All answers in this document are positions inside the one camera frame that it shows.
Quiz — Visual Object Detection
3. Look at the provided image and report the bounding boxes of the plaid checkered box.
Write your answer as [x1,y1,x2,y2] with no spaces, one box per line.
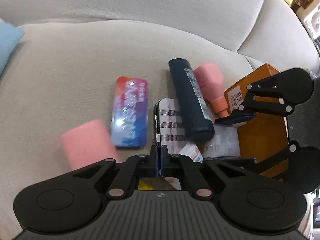
[155,98,188,154]

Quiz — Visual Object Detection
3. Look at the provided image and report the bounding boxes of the dark blue spray can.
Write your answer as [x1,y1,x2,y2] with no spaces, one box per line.
[168,58,215,142]

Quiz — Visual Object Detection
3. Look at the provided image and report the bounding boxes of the pink cylindrical bottle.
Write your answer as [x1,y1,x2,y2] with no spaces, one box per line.
[60,119,122,170]

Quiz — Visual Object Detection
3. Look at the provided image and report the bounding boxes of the red blue tin box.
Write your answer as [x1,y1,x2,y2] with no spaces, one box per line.
[111,76,148,148]

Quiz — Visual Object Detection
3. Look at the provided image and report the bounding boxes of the pink bottle orange nozzle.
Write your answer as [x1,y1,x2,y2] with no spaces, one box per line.
[194,63,229,118]

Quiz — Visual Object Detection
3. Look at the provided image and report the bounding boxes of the yellow small object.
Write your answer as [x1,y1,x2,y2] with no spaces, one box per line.
[138,178,154,191]

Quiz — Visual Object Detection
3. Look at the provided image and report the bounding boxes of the white paper packet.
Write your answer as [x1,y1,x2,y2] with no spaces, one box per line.
[179,142,203,163]

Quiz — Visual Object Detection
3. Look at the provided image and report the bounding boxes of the orange storage box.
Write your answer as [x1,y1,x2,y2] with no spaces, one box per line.
[224,63,289,178]

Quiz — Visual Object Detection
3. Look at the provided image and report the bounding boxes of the light blue pillow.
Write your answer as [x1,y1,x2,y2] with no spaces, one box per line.
[0,21,24,74]

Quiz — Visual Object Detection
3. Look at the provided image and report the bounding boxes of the white wall socket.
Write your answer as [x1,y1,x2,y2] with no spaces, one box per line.
[302,5,319,40]

